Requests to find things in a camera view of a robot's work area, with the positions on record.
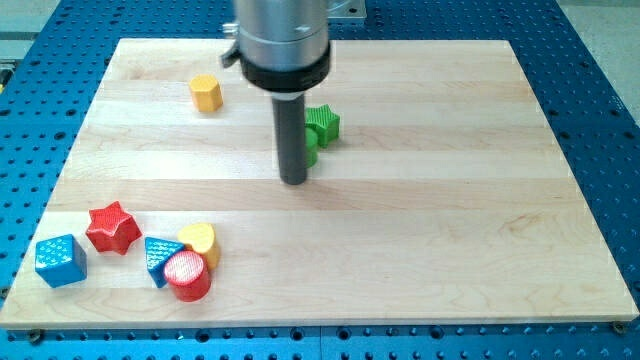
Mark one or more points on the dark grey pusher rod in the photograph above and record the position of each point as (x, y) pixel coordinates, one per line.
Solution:
(289, 127)

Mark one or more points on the green star block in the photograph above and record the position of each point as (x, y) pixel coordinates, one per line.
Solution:
(324, 122)

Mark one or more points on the blue triangle block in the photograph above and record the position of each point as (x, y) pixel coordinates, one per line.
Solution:
(157, 253)

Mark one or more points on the yellow heart block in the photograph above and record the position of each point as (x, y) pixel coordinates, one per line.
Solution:
(201, 239)

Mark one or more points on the blue cube block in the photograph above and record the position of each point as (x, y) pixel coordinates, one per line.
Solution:
(60, 261)

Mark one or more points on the yellow hexagon block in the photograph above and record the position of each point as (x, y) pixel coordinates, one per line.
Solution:
(206, 93)

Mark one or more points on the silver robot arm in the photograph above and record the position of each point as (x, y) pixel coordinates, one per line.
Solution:
(282, 46)

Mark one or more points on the red cylinder block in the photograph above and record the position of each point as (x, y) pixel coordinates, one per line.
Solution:
(187, 275)

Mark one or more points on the red star block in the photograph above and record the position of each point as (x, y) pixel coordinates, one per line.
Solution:
(112, 229)

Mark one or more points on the wooden board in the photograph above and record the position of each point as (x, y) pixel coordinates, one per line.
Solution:
(445, 199)

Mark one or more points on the clear acrylic mount plate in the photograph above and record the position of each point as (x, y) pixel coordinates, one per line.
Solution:
(346, 9)

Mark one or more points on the green round block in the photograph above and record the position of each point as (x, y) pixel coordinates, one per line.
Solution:
(311, 147)

